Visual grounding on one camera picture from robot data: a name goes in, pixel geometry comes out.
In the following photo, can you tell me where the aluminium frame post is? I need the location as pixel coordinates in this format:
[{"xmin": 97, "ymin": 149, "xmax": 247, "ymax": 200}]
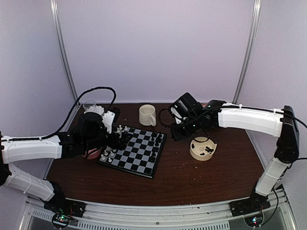
[
  {"xmin": 50, "ymin": 0, "xmax": 78, "ymax": 101},
  {"xmin": 231, "ymin": 0, "xmax": 261, "ymax": 106}
]

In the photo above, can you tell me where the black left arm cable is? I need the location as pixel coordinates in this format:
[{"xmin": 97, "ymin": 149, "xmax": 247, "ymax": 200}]
[{"xmin": 9, "ymin": 86, "xmax": 117, "ymax": 142}]

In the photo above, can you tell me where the aluminium front rail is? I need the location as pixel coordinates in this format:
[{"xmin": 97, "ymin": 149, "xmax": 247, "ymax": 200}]
[{"xmin": 19, "ymin": 184, "xmax": 300, "ymax": 230}]

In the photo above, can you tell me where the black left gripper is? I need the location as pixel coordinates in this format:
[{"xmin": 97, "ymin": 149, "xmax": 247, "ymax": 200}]
[{"xmin": 83, "ymin": 126, "xmax": 132, "ymax": 151}]

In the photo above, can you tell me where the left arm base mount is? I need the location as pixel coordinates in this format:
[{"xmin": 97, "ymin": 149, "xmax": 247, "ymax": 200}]
[{"xmin": 42, "ymin": 199, "xmax": 86, "ymax": 230}]

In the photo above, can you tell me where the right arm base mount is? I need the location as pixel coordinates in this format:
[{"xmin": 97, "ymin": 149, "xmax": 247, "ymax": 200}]
[{"xmin": 229, "ymin": 198, "xmax": 271, "ymax": 228}]

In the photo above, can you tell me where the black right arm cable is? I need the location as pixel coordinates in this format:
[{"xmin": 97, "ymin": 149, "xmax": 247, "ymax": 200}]
[{"xmin": 159, "ymin": 108, "xmax": 176, "ymax": 127}]

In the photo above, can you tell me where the clear glass cup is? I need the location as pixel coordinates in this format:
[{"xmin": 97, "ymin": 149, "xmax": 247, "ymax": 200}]
[{"xmin": 83, "ymin": 100, "xmax": 96, "ymax": 111}]

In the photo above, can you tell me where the white ribbed ceramic mug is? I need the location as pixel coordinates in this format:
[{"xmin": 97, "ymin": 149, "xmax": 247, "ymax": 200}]
[{"xmin": 139, "ymin": 104, "xmax": 156, "ymax": 127}]

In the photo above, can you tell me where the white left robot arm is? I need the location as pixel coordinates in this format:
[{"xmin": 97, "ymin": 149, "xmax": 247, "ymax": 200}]
[{"xmin": 0, "ymin": 112, "xmax": 132, "ymax": 213}]

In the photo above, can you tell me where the aluminium frame post left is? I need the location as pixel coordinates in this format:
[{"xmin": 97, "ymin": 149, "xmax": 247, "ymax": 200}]
[{"xmin": 50, "ymin": 0, "xmax": 78, "ymax": 101}]

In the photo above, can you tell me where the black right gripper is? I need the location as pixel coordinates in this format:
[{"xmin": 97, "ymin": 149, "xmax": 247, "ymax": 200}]
[{"xmin": 170, "ymin": 116, "xmax": 201, "ymax": 141}]

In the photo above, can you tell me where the cream bowl of black pieces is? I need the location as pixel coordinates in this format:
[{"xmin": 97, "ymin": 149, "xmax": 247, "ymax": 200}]
[{"xmin": 189, "ymin": 137, "xmax": 217, "ymax": 161}]

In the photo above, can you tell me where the black and white chessboard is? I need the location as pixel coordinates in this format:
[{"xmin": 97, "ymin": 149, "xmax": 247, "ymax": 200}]
[{"xmin": 96, "ymin": 125, "xmax": 167, "ymax": 179}]

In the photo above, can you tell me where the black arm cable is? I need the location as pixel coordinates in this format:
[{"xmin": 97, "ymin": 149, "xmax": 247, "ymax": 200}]
[
  {"xmin": 159, "ymin": 108, "xmax": 176, "ymax": 127},
  {"xmin": 9, "ymin": 86, "xmax": 117, "ymax": 142}
]

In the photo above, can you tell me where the pink bowl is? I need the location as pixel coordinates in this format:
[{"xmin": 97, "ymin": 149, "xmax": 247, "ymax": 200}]
[{"xmin": 82, "ymin": 149, "xmax": 101, "ymax": 160}]

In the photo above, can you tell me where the aluminium frame post right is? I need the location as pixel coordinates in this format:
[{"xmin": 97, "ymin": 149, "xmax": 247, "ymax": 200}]
[{"xmin": 231, "ymin": 0, "xmax": 261, "ymax": 106}]

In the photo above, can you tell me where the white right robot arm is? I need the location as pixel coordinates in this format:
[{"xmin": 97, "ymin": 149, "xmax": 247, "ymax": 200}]
[{"xmin": 169, "ymin": 98, "xmax": 299, "ymax": 212}]

